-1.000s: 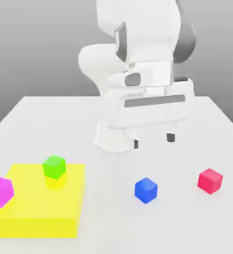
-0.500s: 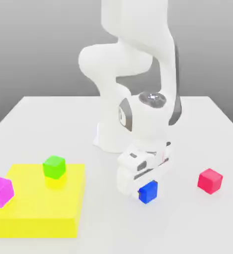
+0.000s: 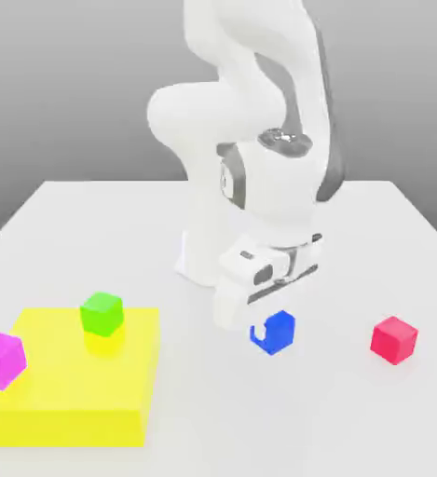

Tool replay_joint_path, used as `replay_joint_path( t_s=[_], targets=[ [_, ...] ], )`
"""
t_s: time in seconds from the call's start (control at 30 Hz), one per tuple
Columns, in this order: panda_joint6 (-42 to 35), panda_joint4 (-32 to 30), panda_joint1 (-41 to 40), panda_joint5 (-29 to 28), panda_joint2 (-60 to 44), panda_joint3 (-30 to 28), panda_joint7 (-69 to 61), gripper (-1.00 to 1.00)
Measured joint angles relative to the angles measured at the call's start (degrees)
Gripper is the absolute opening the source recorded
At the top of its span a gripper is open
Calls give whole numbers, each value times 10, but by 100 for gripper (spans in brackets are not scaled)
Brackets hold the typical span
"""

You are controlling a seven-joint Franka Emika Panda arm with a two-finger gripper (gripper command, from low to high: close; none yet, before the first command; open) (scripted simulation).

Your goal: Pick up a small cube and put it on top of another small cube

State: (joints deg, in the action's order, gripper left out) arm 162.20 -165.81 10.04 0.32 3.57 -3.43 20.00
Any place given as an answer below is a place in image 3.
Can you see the large yellow box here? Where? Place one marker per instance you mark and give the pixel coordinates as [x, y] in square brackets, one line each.
[72, 391]

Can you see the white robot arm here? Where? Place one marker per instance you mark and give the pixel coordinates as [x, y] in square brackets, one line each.
[218, 111]

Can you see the small magenta cube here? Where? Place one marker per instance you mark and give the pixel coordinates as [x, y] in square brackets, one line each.
[1, 360]

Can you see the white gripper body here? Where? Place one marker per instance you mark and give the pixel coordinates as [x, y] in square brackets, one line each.
[233, 305]

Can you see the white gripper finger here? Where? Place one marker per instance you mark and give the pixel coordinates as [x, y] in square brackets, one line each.
[260, 328]

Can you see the small blue cube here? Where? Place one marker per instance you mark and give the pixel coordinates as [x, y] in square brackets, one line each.
[279, 333]

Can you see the small red cube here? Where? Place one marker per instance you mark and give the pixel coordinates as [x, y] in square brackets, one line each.
[394, 340]

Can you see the small green cube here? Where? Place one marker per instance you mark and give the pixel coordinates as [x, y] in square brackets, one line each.
[101, 313]

